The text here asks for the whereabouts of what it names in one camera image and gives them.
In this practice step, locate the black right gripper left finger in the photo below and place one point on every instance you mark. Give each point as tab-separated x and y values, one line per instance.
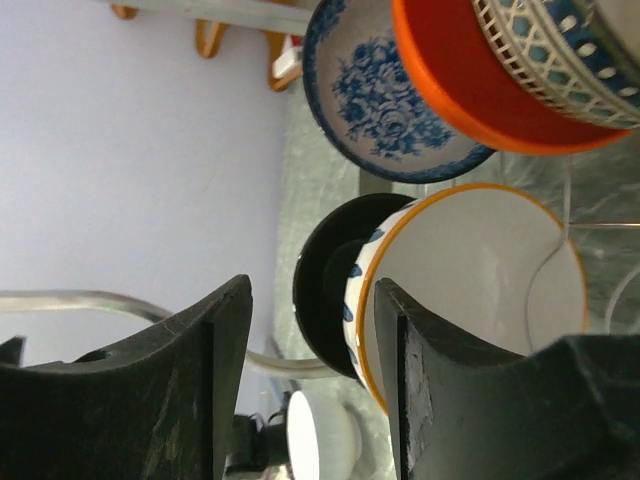
156	405

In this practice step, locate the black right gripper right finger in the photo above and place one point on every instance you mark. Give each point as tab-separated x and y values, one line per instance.
462	408

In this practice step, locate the plain white bowl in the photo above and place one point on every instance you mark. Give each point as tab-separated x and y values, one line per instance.
323	438

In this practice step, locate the white bowl orange rim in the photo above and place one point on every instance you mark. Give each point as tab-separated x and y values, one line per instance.
488	258

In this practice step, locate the black bowl beige flower exterior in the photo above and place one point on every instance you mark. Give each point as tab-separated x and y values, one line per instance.
323	268

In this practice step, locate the blue floral bowl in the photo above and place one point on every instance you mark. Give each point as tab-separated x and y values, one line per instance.
362	98

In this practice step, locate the orange plastic bowl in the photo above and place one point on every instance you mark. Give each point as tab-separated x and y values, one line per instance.
453	68

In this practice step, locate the beige interior dark bowl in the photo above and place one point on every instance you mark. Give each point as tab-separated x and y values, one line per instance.
579	58

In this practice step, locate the steel dish rack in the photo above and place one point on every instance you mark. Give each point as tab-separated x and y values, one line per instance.
360	96

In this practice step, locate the wooden shelf rack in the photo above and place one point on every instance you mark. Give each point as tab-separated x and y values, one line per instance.
256	48

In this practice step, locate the red white small box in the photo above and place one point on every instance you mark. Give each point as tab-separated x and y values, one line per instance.
289	60

